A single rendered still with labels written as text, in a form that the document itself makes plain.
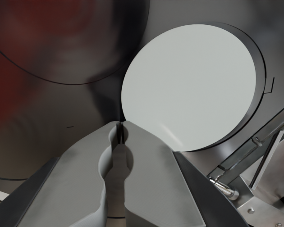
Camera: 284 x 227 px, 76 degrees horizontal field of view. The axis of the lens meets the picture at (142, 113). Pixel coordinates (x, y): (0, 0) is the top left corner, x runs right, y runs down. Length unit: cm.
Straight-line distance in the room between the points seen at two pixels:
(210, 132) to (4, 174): 18
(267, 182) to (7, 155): 27
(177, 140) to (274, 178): 15
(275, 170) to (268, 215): 5
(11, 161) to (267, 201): 25
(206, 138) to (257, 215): 12
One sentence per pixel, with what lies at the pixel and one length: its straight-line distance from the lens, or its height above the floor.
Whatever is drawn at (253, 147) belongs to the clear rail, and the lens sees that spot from 19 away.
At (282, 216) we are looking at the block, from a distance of 28.
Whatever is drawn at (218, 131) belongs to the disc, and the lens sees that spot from 16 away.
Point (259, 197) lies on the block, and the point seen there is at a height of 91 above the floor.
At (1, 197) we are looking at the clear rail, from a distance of 23.
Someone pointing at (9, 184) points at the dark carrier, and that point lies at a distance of 21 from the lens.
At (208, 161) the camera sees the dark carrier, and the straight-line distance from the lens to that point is 18.
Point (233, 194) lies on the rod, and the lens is 23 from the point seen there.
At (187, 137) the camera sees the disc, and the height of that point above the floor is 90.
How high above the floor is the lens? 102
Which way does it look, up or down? 62 degrees down
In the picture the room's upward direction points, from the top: 173 degrees clockwise
